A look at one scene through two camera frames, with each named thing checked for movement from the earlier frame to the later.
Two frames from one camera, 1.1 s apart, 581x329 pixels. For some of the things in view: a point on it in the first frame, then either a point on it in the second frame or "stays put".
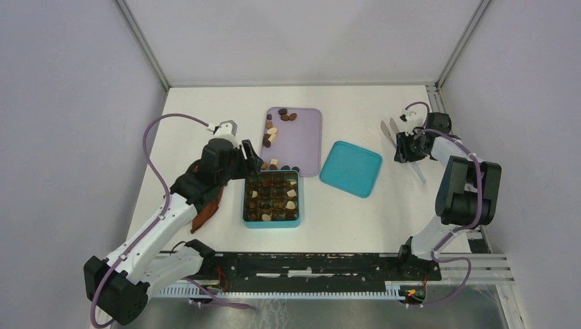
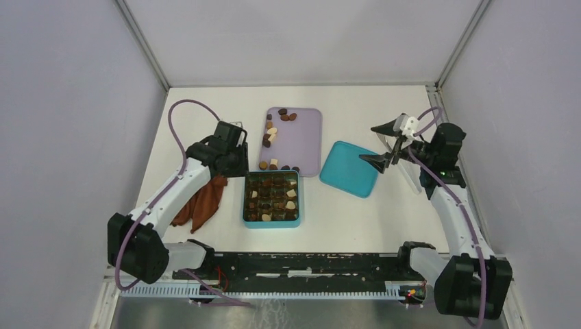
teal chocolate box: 271,199 stays put
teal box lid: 351,168 stays put
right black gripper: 401,153 → 380,162
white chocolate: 290,205 stays put
